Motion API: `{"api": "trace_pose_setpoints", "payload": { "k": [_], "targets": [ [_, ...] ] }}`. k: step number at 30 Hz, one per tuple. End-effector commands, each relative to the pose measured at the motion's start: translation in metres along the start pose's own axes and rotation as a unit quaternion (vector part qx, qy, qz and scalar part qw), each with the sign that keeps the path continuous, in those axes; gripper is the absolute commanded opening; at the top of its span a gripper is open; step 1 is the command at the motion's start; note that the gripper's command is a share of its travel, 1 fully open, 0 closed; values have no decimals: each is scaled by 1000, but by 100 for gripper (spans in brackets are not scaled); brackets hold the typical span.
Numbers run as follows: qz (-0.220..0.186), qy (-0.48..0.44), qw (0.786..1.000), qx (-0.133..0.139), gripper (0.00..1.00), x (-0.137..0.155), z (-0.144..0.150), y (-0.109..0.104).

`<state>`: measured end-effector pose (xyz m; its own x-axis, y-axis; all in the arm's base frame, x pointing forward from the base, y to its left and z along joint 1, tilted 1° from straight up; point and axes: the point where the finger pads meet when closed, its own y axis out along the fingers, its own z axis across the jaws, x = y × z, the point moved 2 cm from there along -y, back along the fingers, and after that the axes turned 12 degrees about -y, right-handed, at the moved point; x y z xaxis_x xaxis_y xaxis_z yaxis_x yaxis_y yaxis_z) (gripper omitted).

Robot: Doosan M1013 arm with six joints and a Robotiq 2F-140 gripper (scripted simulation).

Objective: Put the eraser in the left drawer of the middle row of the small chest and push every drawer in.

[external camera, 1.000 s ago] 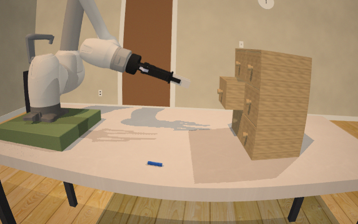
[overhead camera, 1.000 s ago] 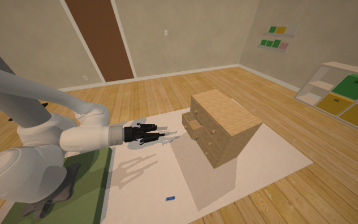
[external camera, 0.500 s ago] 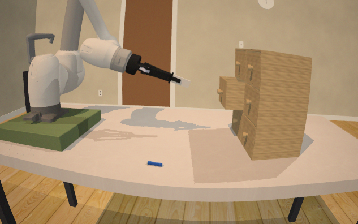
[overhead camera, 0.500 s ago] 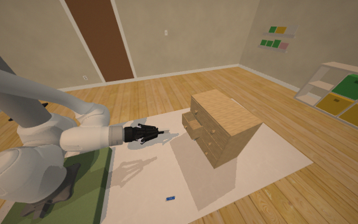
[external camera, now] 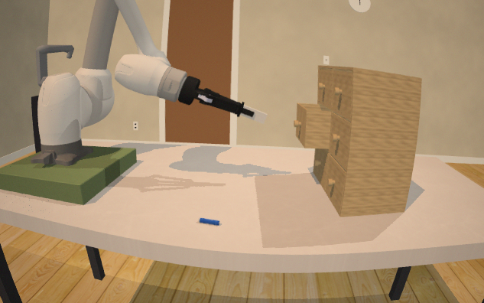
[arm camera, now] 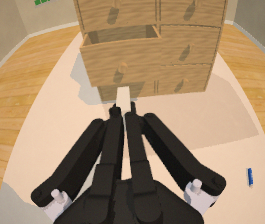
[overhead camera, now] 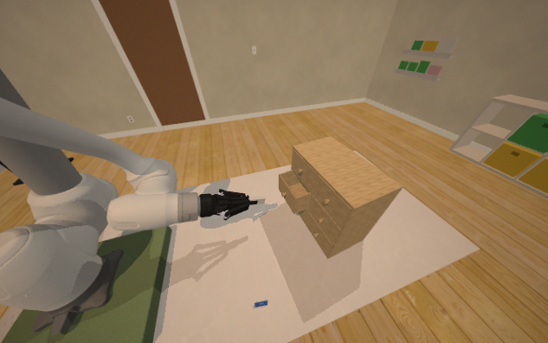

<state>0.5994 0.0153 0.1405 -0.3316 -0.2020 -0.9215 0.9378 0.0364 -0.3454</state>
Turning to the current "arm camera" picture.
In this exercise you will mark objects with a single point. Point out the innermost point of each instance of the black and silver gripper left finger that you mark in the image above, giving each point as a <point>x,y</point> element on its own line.
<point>72,172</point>

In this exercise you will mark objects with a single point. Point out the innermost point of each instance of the small wooden chest of drawers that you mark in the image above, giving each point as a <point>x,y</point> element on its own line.
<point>156,24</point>

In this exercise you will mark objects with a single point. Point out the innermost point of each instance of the blue cylinder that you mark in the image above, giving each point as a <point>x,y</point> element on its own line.
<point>250,177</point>

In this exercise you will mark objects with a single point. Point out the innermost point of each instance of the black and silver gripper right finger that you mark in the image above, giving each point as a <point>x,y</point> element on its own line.
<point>201,185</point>

